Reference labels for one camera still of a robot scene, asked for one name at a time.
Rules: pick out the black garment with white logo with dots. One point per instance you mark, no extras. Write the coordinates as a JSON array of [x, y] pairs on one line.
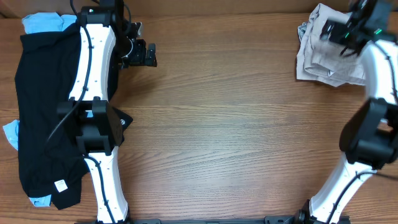
[[54, 67]]

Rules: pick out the light blue garment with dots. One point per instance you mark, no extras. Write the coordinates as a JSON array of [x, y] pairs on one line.
[[40, 23]]

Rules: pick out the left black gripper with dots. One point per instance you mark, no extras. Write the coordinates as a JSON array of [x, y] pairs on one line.
[[149, 54]]

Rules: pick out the folded light blue denim shorts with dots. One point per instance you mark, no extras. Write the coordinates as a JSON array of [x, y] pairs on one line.
[[302, 30]]

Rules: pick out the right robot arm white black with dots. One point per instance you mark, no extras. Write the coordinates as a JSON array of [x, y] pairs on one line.
[[352, 48]]

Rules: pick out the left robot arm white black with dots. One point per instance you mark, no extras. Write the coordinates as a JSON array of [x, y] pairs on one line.
[[96, 102]]

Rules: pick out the beige cotton shorts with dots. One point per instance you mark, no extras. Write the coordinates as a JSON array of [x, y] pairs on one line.
[[320, 60]]

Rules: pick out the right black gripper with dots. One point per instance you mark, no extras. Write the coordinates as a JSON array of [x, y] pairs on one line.
[[337, 31]]

